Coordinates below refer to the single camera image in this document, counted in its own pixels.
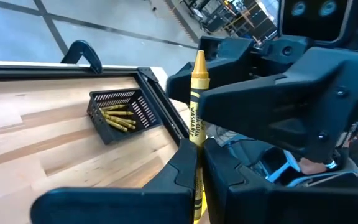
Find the gold crayon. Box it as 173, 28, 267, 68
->
99, 104, 127, 112
188, 50, 211, 224
104, 116, 136, 131
103, 110, 134, 117
105, 119, 129, 133
103, 113, 137, 126

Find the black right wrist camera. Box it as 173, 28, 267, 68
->
278, 0, 356, 44

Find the person's hand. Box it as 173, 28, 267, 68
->
299, 157, 337, 175

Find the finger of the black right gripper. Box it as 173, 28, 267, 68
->
165, 35, 256, 106
198, 46, 358, 165

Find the cluttered workbench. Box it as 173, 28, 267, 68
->
181, 0, 281, 43

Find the black curved handle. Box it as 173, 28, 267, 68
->
60, 39, 104, 75

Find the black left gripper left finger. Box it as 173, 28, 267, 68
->
30, 139, 198, 224

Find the black plastic basket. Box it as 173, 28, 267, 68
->
86, 88, 163, 146

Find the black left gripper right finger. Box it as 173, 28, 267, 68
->
202, 138, 358, 224

